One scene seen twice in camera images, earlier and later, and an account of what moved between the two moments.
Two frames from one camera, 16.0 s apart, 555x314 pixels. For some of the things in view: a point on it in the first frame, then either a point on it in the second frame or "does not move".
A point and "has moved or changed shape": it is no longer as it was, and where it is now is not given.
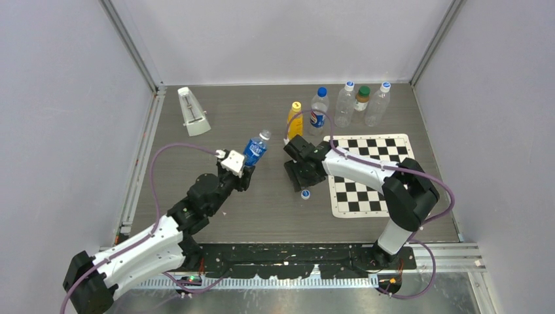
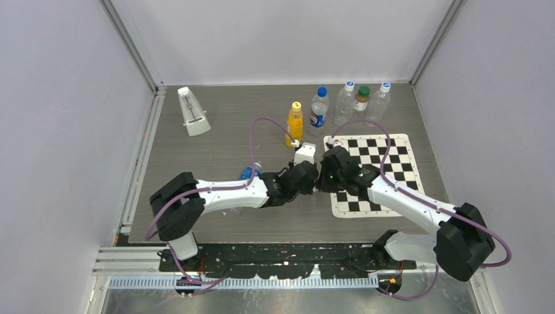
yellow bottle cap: (296, 106) does not move
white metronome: (196, 122) does not move
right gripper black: (292, 167) to (324, 186)
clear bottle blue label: (255, 148) has moved or changed shape
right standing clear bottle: (377, 108) does not move
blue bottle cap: (322, 91) does not move
